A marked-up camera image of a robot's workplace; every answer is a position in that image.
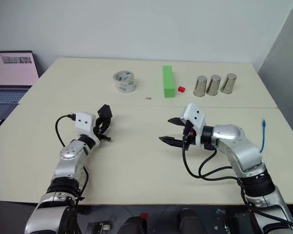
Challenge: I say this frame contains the dark rounded shape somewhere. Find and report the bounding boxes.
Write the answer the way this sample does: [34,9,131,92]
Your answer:
[117,215,149,234]
[176,208,199,234]

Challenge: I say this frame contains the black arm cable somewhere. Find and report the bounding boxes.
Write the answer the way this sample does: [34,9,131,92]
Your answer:
[181,139,293,228]
[55,113,90,234]

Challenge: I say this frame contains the grey metal bracket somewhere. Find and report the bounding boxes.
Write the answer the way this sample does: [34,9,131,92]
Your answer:
[87,220,113,234]

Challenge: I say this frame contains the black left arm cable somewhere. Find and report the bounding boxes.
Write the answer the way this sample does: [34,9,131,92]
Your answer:
[55,113,90,234]

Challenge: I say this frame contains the green rectangular block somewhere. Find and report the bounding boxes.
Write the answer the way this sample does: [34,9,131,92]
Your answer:
[162,65,176,99]

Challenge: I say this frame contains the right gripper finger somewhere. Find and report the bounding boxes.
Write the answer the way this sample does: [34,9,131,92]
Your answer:
[158,136,184,148]
[167,117,186,127]

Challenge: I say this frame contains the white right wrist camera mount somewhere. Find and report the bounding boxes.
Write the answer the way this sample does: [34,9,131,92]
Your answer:
[180,102,206,147]

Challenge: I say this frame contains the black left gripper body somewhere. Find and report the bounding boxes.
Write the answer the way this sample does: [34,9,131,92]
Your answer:
[93,118,107,140]

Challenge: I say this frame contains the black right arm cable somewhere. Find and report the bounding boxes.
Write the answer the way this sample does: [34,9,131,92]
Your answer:
[181,139,293,228]

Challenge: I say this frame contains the steel cup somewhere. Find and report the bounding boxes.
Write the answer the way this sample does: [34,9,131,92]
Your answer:
[206,74,222,96]
[193,75,208,97]
[220,73,238,95]

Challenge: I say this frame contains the blue Ethernet cable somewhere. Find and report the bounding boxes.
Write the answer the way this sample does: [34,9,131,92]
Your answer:
[259,118,268,153]

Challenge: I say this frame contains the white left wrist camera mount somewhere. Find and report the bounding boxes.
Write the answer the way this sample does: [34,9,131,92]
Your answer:
[74,112,97,136]

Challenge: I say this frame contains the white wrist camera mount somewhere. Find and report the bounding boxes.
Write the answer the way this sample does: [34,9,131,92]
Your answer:
[74,112,97,136]
[180,102,206,147]

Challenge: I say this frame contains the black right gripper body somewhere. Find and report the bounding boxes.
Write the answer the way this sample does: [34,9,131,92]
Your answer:
[181,119,198,150]

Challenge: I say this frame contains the clear printed tape roll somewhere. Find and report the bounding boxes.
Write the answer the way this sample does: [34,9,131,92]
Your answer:
[112,70,135,84]
[115,78,138,94]

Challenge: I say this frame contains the grey open laptop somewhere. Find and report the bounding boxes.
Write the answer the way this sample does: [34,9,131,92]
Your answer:
[0,50,40,106]

